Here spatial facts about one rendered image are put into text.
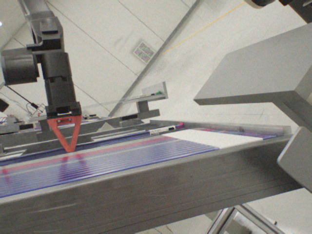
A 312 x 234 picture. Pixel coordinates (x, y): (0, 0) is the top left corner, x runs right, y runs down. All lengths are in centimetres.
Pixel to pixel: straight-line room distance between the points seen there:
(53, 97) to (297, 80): 53
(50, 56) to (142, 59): 809
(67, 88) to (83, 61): 785
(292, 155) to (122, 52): 839
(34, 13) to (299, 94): 60
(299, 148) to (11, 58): 54
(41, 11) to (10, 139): 109
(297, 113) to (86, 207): 89
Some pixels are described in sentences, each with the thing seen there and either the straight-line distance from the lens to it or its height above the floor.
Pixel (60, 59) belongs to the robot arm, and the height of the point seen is 102.
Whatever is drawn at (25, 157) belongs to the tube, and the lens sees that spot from 71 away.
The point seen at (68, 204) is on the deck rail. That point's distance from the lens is 34.
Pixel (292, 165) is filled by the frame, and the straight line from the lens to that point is 36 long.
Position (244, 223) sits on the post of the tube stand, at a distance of 164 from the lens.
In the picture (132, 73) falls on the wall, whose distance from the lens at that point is 865.
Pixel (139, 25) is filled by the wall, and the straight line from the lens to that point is 894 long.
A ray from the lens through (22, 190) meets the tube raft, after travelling 37.
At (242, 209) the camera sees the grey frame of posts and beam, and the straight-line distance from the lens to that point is 123.
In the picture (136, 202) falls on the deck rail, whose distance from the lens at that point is 34.
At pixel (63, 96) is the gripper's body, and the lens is 68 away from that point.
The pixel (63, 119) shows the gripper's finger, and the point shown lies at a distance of 69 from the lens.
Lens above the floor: 95
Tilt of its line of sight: 13 degrees down
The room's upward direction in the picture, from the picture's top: 51 degrees counter-clockwise
